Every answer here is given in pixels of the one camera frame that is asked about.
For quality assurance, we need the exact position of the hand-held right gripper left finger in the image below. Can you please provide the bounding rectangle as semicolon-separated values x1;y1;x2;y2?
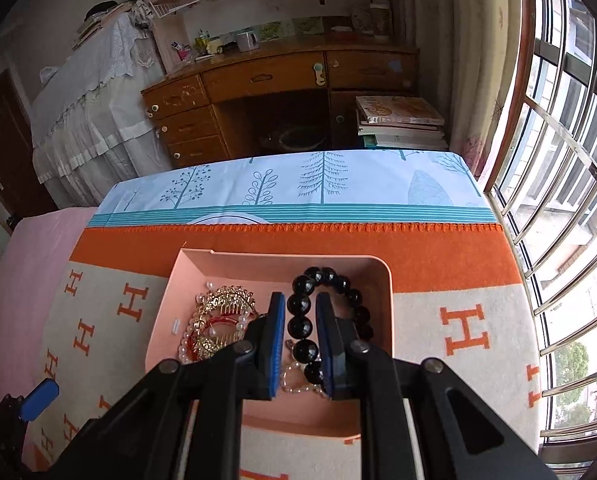
43;291;286;480

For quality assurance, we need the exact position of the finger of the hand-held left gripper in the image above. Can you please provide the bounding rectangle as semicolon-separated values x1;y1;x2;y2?
0;379;60;441

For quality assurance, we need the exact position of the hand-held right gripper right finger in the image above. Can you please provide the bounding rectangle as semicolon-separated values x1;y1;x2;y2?
315;291;559;480

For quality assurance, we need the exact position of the black bead bracelet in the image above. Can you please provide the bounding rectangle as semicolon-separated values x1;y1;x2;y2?
286;266;374;386

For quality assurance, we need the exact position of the pink storage box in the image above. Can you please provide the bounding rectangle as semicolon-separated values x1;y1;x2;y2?
145;247;394;438

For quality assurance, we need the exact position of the gold hair comb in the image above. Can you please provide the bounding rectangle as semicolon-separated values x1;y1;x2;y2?
193;285;259;361

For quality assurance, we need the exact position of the pink bed sheet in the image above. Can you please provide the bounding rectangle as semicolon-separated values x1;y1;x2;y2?
0;206;99;411

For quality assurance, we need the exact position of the orange and cream blanket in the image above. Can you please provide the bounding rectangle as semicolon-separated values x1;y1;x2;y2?
23;222;542;480

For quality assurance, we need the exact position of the tree print bed sheet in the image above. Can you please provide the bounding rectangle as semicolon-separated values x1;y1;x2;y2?
87;150;497;227

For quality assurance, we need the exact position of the stack of books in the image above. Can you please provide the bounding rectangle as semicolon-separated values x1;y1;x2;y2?
355;95;450;151

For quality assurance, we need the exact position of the brown wooden door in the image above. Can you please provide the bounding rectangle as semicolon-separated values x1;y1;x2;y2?
0;67;59;231

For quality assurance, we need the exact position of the wooden desk with drawers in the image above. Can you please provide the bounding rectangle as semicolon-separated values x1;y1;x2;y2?
141;42;422;168

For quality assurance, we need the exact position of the metal window grille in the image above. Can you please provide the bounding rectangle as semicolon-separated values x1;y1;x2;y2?
483;0;597;466

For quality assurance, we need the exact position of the white lace furniture cover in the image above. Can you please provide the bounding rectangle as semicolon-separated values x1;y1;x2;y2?
31;10;174;206

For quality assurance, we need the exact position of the beige curtain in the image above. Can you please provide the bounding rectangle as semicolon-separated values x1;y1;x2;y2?
413;0;534;176

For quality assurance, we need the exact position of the glass jar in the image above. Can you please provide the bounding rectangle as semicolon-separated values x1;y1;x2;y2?
371;0;393;41

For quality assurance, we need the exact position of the clear crystal bead bracelet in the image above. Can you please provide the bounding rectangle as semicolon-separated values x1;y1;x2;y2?
278;355;329;396

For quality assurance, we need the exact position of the white pearl bracelet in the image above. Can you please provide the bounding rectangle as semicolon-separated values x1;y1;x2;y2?
178;280;252;363

